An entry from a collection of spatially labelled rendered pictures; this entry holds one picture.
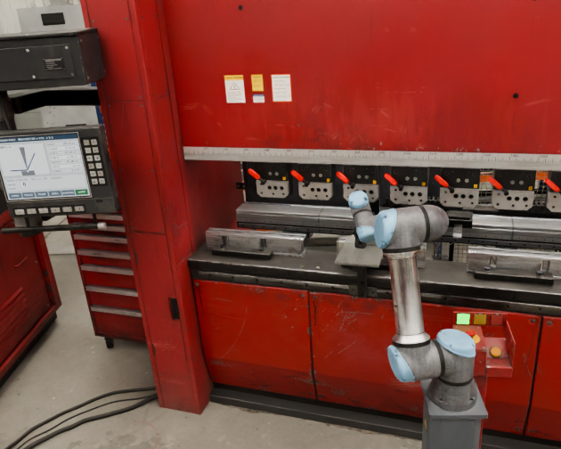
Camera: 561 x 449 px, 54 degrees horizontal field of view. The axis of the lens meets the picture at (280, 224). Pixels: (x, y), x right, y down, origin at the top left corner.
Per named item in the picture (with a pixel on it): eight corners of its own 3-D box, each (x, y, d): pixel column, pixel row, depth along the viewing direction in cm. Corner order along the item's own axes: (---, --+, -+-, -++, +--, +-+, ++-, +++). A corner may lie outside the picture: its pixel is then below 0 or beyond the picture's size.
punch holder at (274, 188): (256, 196, 251) (254, 161, 244) (264, 190, 258) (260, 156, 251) (288, 198, 246) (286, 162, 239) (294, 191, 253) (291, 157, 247)
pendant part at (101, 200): (10, 219, 227) (-14, 134, 213) (22, 208, 238) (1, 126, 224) (116, 213, 225) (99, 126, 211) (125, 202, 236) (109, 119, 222)
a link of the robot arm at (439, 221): (462, 200, 166) (406, 206, 215) (427, 204, 165) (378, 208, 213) (467, 238, 166) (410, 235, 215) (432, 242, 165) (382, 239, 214)
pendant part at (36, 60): (3, 248, 235) (-59, 40, 202) (28, 225, 258) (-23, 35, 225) (119, 241, 233) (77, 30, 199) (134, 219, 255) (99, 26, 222)
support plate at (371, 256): (334, 264, 224) (334, 261, 224) (347, 237, 247) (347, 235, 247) (378, 267, 219) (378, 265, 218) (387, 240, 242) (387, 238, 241)
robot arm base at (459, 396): (482, 412, 172) (484, 386, 168) (433, 412, 174) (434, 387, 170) (470, 379, 186) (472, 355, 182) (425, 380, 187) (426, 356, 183)
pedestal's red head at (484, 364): (455, 375, 206) (458, 335, 199) (451, 349, 221) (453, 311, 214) (511, 378, 203) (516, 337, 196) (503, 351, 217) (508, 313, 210)
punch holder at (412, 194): (389, 203, 232) (390, 166, 225) (393, 196, 239) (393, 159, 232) (426, 205, 227) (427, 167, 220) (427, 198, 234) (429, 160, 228)
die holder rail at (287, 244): (207, 249, 273) (205, 232, 269) (212, 244, 278) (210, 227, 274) (304, 257, 257) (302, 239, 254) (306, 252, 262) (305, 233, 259)
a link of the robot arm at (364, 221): (390, 231, 203) (382, 207, 209) (361, 235, 202) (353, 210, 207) (386, 241, 210) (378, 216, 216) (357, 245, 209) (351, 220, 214)
